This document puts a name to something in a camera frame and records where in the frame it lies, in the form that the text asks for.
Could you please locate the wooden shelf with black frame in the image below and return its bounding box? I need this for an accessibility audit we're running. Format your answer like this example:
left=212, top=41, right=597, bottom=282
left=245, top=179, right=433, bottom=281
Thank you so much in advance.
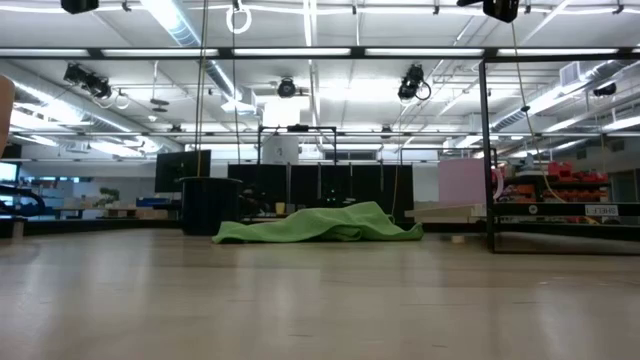
left=403, top=57, right=640, bottom=256

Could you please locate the black aluminium table frame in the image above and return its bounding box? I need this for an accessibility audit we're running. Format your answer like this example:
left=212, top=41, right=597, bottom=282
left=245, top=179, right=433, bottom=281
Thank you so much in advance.
left=0, top=215, right=640, bottom=241

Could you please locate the black mug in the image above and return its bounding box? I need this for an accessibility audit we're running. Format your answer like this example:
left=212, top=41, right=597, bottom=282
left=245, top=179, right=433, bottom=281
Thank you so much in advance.
left=179, top=176, right=245, bottom=236

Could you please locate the white box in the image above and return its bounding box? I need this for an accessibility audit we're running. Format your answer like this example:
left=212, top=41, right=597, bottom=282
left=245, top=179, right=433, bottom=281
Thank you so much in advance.
left=261, top=135, right=300, bottom=166

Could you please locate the black overhead rig beam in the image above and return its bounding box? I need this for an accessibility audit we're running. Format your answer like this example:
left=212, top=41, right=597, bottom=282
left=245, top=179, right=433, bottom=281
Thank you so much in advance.
left=0, top=46, right=640, bottom=62

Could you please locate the rack with red bins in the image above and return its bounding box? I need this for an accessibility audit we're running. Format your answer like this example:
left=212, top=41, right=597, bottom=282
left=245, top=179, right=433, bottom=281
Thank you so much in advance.
left=494, top=159, right=611, bottom=225

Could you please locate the black room partition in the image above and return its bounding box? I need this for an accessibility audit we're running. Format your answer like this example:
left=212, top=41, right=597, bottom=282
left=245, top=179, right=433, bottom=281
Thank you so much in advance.
left=227, top=163, right=415, bottom=224

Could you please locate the potted plant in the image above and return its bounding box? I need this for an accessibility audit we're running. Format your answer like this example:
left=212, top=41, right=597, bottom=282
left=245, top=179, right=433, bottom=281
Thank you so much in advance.
left=97, top=187, right=121, bottom=209

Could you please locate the dark computer monitor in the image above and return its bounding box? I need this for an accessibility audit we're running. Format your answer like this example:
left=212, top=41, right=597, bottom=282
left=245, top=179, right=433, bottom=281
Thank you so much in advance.
left=154, top=149, right=213, bottom=194

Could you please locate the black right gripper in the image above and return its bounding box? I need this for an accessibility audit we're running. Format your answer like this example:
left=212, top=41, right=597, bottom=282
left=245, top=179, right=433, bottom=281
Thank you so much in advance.
left=457, top=0, right=521, bottom=24

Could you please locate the white hanging cable ring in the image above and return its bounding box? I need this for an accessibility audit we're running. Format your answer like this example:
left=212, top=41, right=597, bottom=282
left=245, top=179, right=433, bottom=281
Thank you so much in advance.
left=225, top=3, right=253, bottom=36

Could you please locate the lilac mug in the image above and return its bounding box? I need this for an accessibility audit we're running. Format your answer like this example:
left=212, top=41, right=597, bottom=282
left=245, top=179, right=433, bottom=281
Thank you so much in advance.
left=438, top=158, right=505, bottom=204

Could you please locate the green microfibre cloth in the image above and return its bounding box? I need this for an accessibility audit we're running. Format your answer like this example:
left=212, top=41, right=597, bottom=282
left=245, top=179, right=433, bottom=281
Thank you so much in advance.
left=211, top=201, right=425, bottom=245

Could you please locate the black tubular stand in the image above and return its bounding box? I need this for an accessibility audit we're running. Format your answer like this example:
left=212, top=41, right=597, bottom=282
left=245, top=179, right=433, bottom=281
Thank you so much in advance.
left=257, top=124, right=339, bottom=166

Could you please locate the black ceiling-mounted camera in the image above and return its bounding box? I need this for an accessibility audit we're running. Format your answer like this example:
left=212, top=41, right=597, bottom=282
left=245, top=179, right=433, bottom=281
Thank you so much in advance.
left=276, top=76, right=298, bottom=99
left=397, top=63, right=432, bottom=102
left=62, top=62, right=114, bottom=100

